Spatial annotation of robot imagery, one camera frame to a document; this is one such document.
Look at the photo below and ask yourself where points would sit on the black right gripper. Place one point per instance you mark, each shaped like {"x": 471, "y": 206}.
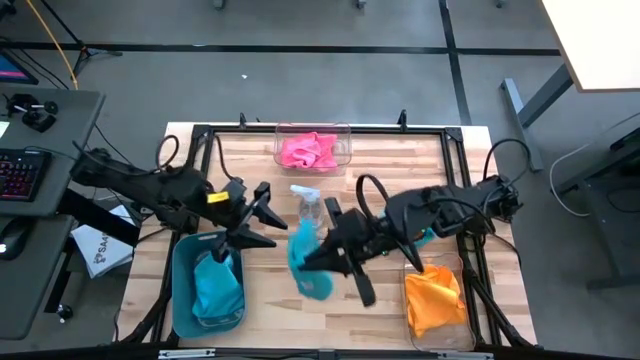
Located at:
{"x": 357, "y": 232}

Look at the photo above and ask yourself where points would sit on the black desk clamp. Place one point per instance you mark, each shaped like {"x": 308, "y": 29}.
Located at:
{"x": 32, "y": 112}

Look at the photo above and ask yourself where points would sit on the black computer mouse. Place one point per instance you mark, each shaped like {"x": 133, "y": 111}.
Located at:
{"x": 12, "y": 237}

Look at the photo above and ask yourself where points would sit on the black backlit keyboard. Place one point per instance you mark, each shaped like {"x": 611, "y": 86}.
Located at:
{"x": 20, "y": 172}

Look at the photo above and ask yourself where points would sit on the orange microfiber towel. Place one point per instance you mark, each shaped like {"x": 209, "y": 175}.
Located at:
{"x": 432, "y": 300}

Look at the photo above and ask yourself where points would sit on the dark grey desk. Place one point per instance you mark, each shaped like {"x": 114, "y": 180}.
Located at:
{"x": 615, "y": 200}

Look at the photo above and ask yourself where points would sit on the monitor with pink screen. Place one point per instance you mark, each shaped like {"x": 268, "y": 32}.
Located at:
{"x": 12, "y": 70}

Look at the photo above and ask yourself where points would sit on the clear plastic spray bottle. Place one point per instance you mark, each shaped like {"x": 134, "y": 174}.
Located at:
{"x": 306, "y": 200}

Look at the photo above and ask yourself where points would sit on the white paper box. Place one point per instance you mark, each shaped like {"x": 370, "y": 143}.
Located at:
{"x": 105, "y": 250}

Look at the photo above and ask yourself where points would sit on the grey side desk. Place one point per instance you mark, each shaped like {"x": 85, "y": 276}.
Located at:
{"x": 30, "y": 280}

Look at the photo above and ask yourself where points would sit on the grey table leg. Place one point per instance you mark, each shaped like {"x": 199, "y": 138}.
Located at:
{"x": 535, "y": 107}

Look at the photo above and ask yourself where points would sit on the black metal table frame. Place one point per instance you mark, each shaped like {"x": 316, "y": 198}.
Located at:
{"x": 452, "y": 150}

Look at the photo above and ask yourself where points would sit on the clear plastic basket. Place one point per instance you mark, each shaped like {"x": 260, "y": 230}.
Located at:
{"x": 345, "y": 150}
{"x": 440, "y": 347}

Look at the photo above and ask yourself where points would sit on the black tripod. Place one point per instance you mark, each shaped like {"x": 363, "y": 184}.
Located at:
{"x": 82, "y": 50}

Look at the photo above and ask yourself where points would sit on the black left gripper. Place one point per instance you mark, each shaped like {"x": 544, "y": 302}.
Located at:
{"x": 235, "y": 207}

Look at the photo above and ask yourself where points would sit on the teal plastic basket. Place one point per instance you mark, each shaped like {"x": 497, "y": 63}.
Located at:
{"x": 182, "y": 290}

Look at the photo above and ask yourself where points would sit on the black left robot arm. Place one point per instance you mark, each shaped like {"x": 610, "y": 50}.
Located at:
{"x": 150, "y": 190}

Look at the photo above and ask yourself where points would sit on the black round knob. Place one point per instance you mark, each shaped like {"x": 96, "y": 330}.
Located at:
{"x": 64, "y": 313}

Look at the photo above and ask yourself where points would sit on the black diagonal beam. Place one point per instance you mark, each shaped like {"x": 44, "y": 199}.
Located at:
{"x": 100, "y": 220}

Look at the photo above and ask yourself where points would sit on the white table top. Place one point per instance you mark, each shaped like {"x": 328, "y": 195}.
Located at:
{"x": 595, "y": 40}

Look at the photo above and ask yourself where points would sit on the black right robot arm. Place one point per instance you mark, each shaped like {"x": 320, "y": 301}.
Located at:
{"x": 450, "y": 210}

